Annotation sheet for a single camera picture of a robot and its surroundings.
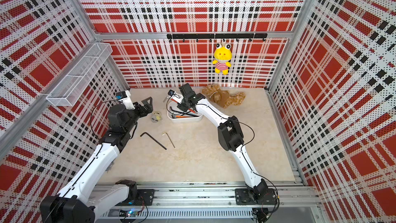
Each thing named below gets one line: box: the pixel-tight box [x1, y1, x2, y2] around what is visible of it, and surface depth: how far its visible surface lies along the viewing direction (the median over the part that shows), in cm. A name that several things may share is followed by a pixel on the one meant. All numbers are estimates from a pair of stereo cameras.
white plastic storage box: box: [167, 100, 204, 123], surface depth 106 cm
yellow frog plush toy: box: [211, 42, 233, 76], surface depth 95 cm
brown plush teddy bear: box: [202, 83, 246, 109], surface depth 106 cm
